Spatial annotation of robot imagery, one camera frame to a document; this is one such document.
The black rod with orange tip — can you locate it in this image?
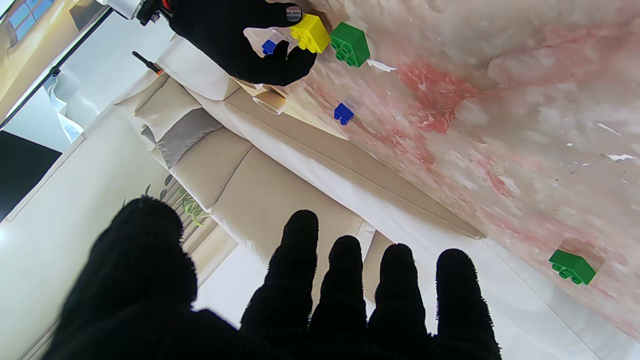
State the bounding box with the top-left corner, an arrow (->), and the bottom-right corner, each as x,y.
131,50 -> 165,77

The yellow toy brick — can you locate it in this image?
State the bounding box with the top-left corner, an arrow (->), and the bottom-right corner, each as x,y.
289,13 -> 331,54

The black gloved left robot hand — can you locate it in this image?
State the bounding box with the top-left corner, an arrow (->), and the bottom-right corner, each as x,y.
42,196 -> 502,360

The beige curtain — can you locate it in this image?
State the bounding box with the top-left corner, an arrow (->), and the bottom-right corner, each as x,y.
170,190 -> 241,273

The black screen panel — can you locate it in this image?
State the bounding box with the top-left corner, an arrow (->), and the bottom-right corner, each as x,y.
0,130 -> 63,223

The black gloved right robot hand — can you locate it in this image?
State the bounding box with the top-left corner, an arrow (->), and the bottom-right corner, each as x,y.
167,0 -> 318,87

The wooden coffee table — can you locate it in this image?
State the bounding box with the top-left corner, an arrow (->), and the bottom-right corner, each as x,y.
225,75 -> 351,141

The green toy brick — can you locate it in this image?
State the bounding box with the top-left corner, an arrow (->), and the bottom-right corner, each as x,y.
548,249 -> 597,286
329,22 -> 371,68

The beige sofa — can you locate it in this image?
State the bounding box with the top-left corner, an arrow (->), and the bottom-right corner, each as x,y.
112,35 -> 640,360

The white crumpled cloth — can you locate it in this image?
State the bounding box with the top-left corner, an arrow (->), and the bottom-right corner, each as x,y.
42,75 -> 86,146

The tall green branching houseplant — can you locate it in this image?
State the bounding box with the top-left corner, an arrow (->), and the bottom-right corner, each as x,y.
122,172 -> 213,228

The black stand pole with clamp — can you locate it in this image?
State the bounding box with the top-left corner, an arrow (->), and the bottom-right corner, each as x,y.
0,7 -> 113,131

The grey sofa cushion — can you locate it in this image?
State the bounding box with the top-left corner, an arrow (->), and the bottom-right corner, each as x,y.
141,107 -> 223,170

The beige sofa cushion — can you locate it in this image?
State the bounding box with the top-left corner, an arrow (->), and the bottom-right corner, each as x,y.
114,75 -> 201,143

